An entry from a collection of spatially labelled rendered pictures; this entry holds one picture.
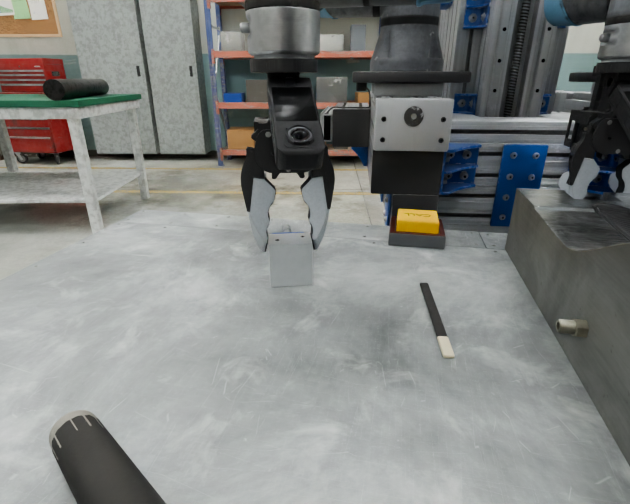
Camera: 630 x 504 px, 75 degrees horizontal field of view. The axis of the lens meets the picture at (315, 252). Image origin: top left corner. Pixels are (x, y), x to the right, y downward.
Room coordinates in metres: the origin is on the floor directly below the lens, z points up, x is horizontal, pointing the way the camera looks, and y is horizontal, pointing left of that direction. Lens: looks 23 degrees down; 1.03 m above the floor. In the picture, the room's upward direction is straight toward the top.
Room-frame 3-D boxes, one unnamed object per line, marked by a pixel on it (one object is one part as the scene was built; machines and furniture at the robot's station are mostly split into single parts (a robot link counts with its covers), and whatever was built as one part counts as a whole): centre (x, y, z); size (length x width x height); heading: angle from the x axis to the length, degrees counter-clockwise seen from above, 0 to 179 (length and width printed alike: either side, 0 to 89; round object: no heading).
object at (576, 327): (0.29, -0.21, 0.84); 0.02 x 0.01 x 0.02; 78
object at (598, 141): (0.60, -0.41, 0.99); 0.09 x 0.08 x 0.12; 174
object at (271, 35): (0.48, 0.04, 1.07); 0.08 x 0.08 x 0.05
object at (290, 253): (0.50, 0.03, 0.83); 0.13 x 0.05 x 0.05; 6
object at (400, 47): (0.96, -0.19, 1.09); 0.15 x 0.15 x 0.10
